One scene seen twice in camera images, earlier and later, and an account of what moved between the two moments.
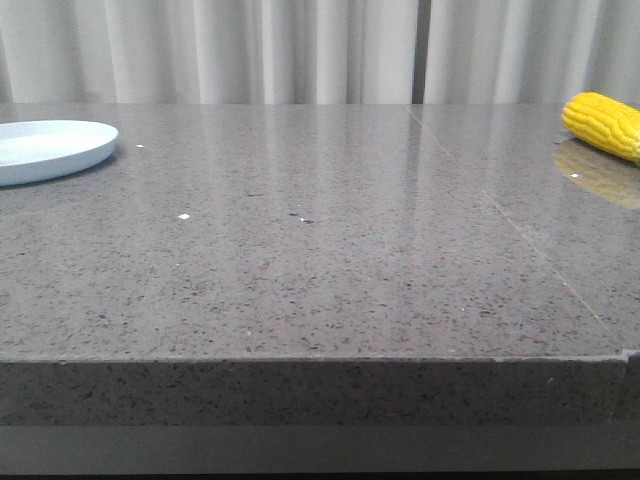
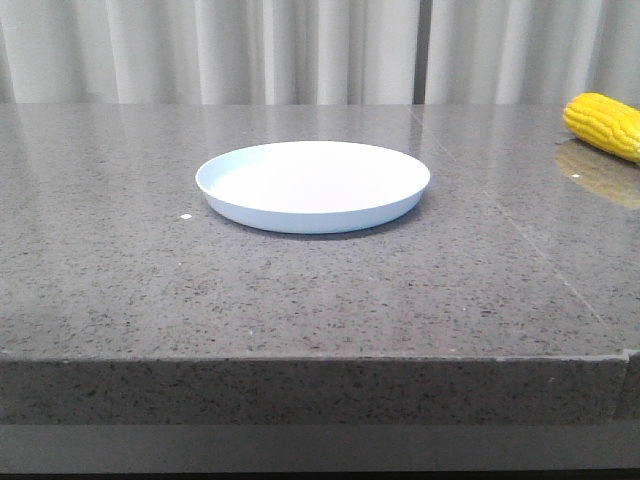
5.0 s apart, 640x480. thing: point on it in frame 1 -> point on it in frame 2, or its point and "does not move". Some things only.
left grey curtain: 214,52 does not move
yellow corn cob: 604,122 does not move
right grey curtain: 530,51 does not move
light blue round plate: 35,150 -> 312,187
